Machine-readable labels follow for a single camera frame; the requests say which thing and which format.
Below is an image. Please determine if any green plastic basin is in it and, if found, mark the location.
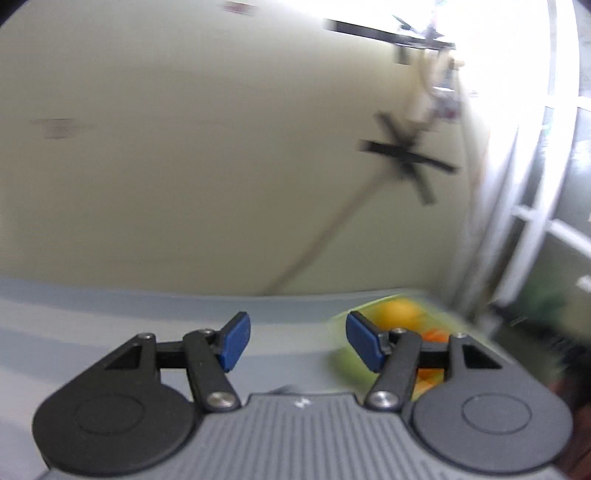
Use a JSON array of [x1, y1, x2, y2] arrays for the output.
[[329, 294, 497, 402]]

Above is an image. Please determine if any dark wall shelf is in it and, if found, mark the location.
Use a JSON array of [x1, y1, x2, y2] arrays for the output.
[[323, 17, 455, 48]]

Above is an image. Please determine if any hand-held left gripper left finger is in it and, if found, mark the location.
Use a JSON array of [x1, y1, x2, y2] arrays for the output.
[[99, 312, 252, 413]]

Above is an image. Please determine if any striped grey bedsheet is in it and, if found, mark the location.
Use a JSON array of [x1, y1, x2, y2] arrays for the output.
[[0, 277, 462, 480]]

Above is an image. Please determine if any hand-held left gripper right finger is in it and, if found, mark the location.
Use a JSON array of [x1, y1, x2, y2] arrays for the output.
[[345, 311, 509, 413]]

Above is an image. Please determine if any white window frame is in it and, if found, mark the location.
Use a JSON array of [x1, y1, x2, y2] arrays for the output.
[[489, 0, 591, 315]]

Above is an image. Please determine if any large yellow fruit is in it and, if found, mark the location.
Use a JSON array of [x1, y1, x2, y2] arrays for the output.
[[376, 300, 426, 335]]

